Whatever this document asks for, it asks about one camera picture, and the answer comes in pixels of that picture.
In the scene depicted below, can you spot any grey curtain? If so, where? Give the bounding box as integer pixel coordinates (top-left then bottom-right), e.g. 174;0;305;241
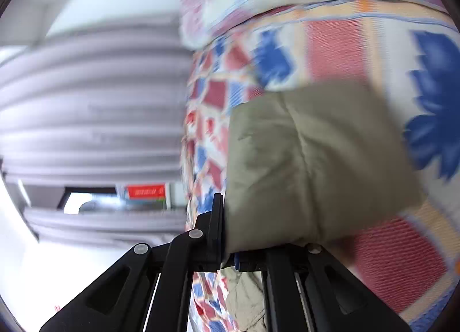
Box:
0;17;192;247

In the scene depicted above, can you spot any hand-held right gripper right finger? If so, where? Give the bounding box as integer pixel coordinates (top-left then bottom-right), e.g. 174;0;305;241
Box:
233;243;412;332

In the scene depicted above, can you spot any red box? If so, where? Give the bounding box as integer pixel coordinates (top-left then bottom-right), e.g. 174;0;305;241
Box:
124;183;170;201

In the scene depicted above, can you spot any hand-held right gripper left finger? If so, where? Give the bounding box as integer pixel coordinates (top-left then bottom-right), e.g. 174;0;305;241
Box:
39;193;226;332

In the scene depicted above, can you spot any leaf patterned checked blanket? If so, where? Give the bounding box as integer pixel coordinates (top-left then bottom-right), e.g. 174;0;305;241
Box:
179;0;460;332

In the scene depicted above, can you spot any olive green jacket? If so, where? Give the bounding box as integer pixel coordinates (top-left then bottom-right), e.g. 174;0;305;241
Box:
220;79;425;332

